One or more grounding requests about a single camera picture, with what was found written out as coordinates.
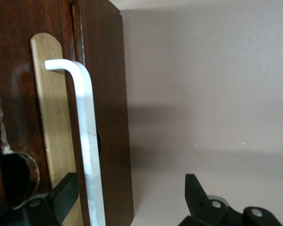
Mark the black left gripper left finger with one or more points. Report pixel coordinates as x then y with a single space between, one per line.
63 197

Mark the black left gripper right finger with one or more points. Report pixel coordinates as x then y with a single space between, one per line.
193 197

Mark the dark brown drawer front panel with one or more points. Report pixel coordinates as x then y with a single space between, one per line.
113 94

